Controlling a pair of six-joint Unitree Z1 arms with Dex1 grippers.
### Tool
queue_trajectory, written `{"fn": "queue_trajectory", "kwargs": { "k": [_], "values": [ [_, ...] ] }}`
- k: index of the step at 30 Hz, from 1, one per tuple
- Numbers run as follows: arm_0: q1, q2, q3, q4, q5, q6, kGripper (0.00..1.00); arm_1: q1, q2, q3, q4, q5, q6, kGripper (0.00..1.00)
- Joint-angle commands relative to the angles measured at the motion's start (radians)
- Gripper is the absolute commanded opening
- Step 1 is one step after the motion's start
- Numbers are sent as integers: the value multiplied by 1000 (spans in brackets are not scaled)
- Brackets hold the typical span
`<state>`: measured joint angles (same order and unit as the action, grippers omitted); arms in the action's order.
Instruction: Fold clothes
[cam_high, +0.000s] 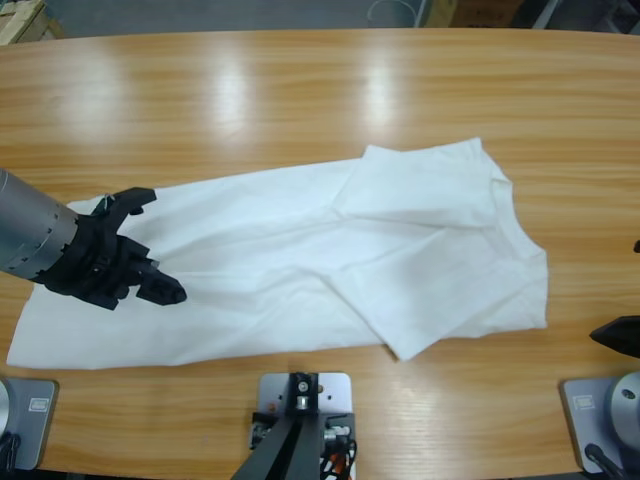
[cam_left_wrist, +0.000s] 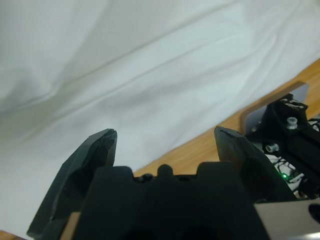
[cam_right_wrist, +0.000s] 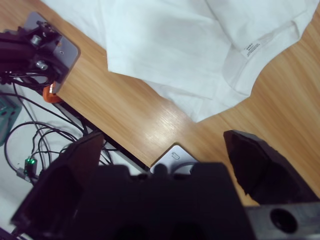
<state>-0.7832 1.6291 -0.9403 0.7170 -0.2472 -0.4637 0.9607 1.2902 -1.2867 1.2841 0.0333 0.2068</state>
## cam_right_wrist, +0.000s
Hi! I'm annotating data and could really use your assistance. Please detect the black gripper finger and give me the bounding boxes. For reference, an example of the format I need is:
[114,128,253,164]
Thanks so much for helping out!
[223,129,318,206]
[9,131,105,226]

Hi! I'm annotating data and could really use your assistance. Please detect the white t-shirt with small print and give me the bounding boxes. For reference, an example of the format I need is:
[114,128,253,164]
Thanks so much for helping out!
[39,0,317,123]

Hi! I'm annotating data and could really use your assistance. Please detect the small adapter with green light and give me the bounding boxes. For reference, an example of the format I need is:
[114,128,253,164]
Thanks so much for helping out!
[16,156,38,181]

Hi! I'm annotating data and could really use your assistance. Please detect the teal green box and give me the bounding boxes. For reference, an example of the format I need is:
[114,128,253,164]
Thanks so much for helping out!
[0,96,23,147]

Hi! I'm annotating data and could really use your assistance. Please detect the black clamp with silver connector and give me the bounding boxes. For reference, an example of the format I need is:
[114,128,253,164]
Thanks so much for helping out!
[29,56,70,84]

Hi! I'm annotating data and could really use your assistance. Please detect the white grey mounting plate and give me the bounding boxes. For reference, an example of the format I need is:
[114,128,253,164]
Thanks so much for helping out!
[23,11,81,95]

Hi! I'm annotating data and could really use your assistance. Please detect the black floor cable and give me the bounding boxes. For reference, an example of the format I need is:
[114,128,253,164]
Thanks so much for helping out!
[12,82,55,163]
[3,121,85,176]

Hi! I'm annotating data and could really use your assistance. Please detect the arm grey base plate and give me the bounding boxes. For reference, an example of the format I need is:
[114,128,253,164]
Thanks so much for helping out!
[149,143,198,175]

